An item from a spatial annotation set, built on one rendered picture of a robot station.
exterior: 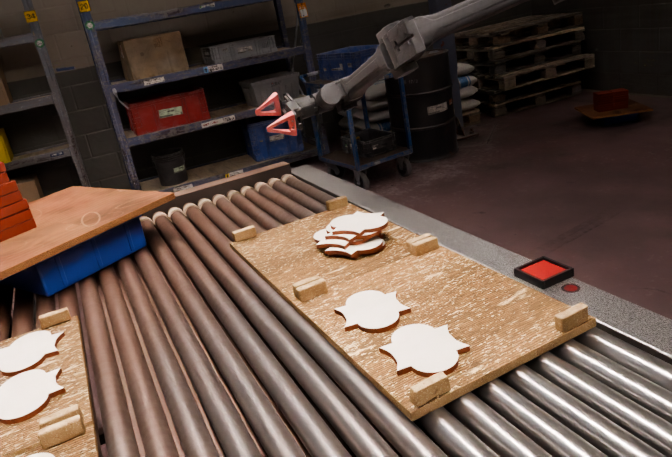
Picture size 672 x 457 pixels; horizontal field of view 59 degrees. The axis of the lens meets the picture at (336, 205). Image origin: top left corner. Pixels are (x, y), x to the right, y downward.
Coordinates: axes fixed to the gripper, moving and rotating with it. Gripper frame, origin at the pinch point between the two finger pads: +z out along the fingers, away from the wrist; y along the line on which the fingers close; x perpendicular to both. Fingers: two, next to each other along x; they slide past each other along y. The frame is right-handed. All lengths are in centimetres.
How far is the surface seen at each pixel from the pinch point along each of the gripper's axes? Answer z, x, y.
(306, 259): 7.1, 10.1, 44.3
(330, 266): 4, 8, 51
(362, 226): -6.3, 5.0, 46.0
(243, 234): 16.2, 16.0, 22.5
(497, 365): -4, -9, 96
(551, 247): -152, 153, -36
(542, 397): -6, -9, 103
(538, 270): -28, 1, 78
